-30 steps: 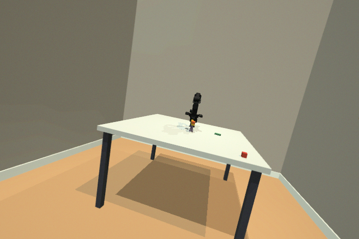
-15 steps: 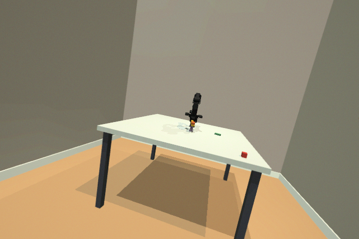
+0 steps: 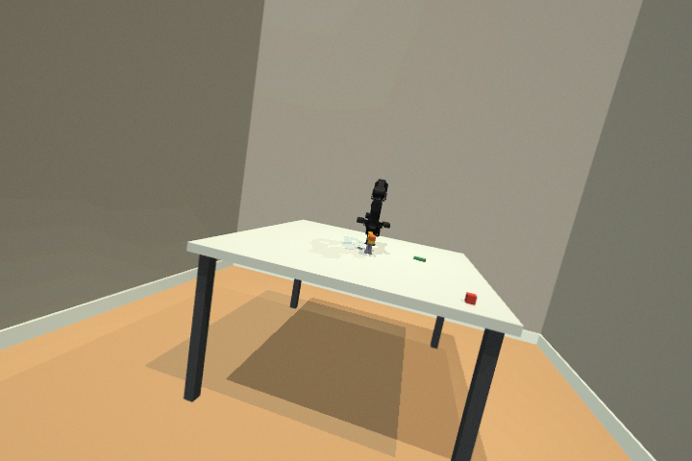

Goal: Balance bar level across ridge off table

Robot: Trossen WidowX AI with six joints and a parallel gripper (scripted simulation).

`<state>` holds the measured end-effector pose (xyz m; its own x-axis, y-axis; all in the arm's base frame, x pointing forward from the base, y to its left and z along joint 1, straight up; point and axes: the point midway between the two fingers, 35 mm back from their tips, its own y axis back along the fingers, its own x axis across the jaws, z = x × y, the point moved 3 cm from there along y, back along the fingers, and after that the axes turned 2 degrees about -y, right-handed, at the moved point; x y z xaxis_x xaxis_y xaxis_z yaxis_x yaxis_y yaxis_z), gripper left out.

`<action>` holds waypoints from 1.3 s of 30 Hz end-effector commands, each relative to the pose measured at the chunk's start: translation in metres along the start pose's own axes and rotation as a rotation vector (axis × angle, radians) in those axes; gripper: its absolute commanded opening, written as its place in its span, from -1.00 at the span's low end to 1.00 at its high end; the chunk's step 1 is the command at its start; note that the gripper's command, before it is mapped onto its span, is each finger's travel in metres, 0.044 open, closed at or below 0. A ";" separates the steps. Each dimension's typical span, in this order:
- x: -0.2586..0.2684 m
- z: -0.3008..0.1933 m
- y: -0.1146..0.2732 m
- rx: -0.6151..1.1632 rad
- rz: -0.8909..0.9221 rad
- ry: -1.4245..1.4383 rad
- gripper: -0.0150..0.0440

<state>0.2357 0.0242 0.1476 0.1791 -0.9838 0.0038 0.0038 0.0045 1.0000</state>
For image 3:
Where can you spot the small red block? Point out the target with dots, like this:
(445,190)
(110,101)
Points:
(470,298)

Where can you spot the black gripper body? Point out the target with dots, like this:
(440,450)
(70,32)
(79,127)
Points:
(375,217)

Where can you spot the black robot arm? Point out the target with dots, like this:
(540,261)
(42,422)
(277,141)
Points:
(378,193)

